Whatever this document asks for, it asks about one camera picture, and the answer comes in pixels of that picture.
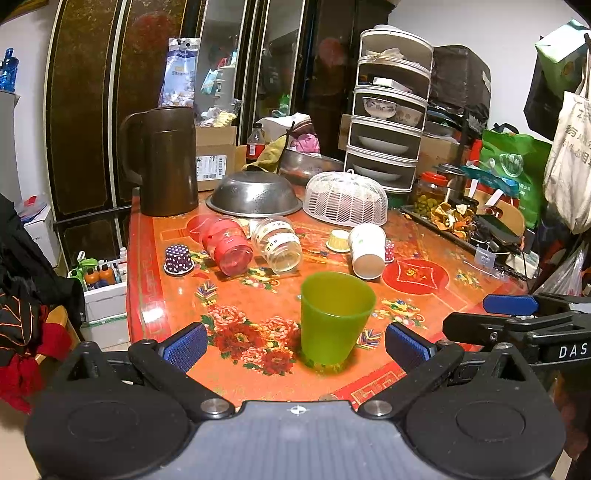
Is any cardboard box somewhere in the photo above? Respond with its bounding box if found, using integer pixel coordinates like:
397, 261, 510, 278
195, 125, 247, 192

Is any glass pickle jar red lid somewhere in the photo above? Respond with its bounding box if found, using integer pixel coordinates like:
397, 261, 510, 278
412, 171, 450, 217

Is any white paper cup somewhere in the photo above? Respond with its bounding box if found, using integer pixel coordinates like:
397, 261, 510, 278
348, 224, 387, 280

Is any black hanging bag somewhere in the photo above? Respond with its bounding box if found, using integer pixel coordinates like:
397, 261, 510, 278
523, 48, 564, 141

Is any white plate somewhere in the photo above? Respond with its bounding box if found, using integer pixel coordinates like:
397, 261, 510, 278
356, 136, 411, 156
353, 165, 403, 182

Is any clear glass jar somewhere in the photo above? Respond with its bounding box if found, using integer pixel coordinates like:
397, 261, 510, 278
250, 216, 303, 273

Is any small yellow cupcake cup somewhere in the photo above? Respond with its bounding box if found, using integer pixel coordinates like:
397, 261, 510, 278
325, 229, 352, 253

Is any dark clothes pile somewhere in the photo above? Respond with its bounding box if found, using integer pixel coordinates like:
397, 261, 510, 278
0, 194, 86, 414

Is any red plastic jar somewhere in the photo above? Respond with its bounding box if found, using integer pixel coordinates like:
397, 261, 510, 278
187, 214, 254, 277

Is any patterned porcelain bowl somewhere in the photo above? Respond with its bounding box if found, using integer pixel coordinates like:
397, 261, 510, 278
362, 96, 398, 120

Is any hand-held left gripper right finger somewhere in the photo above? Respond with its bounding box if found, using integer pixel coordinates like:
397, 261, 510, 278
358, 322, 552, 421

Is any steel colander bowl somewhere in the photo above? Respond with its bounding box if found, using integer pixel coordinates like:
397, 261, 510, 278
206, 171, 303, 219

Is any white box of bottles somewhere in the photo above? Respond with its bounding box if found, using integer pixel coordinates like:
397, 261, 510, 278
68, 249, 130, 340

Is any green shopping bag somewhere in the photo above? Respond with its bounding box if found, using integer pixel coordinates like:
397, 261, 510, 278
479, 123, 553, 230

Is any purple polka-dot cupcake cup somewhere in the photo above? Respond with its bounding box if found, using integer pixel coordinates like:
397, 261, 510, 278
163, 244, 195, 276

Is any black tray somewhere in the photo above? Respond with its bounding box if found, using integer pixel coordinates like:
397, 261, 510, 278
400, 204, 525, 259

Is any black suitcase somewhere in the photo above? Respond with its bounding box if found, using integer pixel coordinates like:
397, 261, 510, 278
427, 45, 492, 124

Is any white storage box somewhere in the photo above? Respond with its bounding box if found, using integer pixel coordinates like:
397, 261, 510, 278
22, 203, 62, 268

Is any cola bottle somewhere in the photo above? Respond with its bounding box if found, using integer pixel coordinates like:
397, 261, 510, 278
246, 122, 267, 165

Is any brown plastic jug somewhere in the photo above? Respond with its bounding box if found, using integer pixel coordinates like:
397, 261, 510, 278
119, 106, 199, 217

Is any clear snack bag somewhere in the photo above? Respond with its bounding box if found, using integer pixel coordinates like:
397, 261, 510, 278
158, 37, 200, 109

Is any green carton box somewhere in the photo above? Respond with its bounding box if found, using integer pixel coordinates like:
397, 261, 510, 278
534, 19, 591, 100

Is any dark wooden cabinet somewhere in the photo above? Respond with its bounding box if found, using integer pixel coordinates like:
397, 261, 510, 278
43, 0, 398, 273

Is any white tiered dish rack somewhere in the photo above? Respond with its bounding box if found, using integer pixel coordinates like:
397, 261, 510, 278
344, 28, 435, 193

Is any clear plastic bag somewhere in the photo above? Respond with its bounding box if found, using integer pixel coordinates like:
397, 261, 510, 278
536, 244, 589, 297

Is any steel basin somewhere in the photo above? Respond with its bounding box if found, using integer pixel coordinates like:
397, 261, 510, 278
278, 148, 345, 186

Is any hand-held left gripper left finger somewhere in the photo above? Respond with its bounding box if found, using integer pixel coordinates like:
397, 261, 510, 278
48, 322, 236, 421

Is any pink cloth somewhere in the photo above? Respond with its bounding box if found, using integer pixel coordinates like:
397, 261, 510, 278
290, 133, 321, 154

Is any steel thermos cup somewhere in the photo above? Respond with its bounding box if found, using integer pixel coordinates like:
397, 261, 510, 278
436, 163, 468, 197

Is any white tote bag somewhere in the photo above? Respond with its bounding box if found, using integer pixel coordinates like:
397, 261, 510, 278
543, 55, 591, 234

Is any green plastic cup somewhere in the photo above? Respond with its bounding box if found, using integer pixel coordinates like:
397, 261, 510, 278
300, 271, 378, 365

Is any red floral tablecloth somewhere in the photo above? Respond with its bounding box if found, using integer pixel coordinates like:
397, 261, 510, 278
126, 185, 529, 411

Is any pile of orange peel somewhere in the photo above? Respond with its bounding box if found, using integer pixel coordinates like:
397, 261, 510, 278
430, 202, 477, 239

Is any blue bottle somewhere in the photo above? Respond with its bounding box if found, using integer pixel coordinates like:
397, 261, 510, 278
0, 48, 16, 92

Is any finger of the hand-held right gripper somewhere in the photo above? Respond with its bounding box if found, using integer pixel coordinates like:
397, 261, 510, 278
442, 312, 539, 346
482, 293, 591, 317

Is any white plastic food cover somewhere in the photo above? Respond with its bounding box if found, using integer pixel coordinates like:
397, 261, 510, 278
303, 169, 389, 226

